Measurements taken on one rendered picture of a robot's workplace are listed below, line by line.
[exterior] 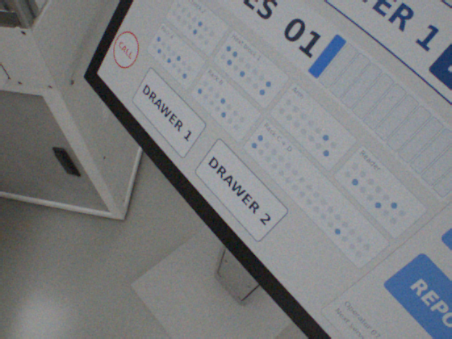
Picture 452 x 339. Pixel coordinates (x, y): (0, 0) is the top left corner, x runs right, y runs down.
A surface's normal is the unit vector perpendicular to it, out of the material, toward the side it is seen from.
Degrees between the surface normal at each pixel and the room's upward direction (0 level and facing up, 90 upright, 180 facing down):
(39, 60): 90
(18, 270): 1
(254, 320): 5
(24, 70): 90
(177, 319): 3
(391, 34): 50
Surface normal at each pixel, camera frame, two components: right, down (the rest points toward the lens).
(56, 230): 0.09, -0.43
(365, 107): -0.52, 0.15
